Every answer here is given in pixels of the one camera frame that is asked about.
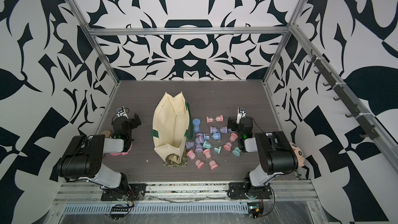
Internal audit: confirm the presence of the pink hourglass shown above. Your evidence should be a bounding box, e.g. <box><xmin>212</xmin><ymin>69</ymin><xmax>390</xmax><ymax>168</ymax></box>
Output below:
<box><xmin>187</xmin><ymin>150</ymin><xmax>205</xmax><ymax>170</ymax></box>
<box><xmin>203</xmin><ymin>149</ymin><xmax>219</xmax><ymax>170</ymax></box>
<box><xmin>206</xmin><ymin>115</ymin><xmax>224</xmax><ymax>123</ymax></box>
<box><xmin>223</xmin><ymin>133</ymin><xmax>238</xmax><ymax>151</ymax></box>

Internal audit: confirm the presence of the pink hourglass front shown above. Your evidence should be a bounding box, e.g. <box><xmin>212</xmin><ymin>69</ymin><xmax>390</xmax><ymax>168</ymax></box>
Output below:
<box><xmin>203</xmin><ymin>149</ymin><xmax>219</xmax><ymax>170</ymax></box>

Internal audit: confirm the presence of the dark blue hourglass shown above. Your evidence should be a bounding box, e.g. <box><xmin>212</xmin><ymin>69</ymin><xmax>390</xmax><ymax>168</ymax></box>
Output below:
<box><xmin>192</xmin><ymin>118</ymin><xmax>201</xmax><ymax>133</ymax></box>

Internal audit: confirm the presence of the cream canvas tote bag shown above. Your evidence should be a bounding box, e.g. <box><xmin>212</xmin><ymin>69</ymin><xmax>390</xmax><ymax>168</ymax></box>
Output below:
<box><xmin>151</xmin><ymin>92</ymin><xmax>192</xmax><ymax>163</ymax></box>

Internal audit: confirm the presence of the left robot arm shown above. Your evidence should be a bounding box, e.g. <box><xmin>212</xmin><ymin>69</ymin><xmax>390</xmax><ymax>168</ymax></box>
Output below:
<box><xmin>56</xmin><ymin>113</ymin><xmax>142</xmax><ymax>201</ymax></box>

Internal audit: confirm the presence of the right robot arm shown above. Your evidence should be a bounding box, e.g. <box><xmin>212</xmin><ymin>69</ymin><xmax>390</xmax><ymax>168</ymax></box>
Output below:
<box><xmin>224</xmin><ymin>117</ymin><xmax>299</xmax><ymax>200</ymax></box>

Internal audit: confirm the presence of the purple hourglass lying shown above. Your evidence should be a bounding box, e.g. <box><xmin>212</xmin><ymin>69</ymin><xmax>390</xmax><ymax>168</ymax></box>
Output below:
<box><xmin>210</xmin><ymin>126</ymin><xmax>228</xmax><ymax>134</ymax></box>

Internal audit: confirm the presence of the light blue hourglass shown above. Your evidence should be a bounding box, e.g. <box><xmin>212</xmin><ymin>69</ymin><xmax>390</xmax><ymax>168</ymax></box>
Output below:
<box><xmin>203</xmin><ymin>132</ymin><xmax>221</xmax><ymax>141</ymax></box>

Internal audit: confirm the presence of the green hourglass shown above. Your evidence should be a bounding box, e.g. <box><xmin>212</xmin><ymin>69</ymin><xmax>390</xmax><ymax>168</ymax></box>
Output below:
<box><xmin>203</xmin><ymin>141</ymin><xmax>222</xmax><ymax>154</ymax></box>

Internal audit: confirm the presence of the purple hourglass cluster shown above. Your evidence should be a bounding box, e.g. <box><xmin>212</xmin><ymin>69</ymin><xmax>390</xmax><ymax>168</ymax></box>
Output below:
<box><xmin>195</xmin><ymin>133</ymin><xmax>205</xmax><ymax>145</ymax></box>

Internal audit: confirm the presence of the pink toy cup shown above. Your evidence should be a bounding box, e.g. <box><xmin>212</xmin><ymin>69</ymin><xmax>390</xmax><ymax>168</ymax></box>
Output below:
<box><xmin>109</xmin><ymin>144</ymin><xmax>132</xmax><ymax>156</ymax></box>

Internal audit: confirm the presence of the plush doll toy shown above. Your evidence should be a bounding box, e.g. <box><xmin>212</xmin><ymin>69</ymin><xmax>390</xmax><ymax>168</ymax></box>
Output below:
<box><xmin>289</xmin><ymin>142</ymin><xmax>305</xmax><ymax>167</ymax></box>

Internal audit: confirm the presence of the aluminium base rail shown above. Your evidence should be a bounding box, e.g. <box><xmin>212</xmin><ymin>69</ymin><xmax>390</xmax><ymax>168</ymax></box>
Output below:
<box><xmin>51</xmin><ymin>180</ymin><xmax>319</xmax><ymax>215</ymax></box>

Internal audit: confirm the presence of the black hook rail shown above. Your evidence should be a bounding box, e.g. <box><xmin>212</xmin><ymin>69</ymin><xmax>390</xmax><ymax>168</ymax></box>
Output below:
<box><xmin>308</xmin><ymin>51</ymin><xmax>380</xmax><ymax>140</ymax></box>

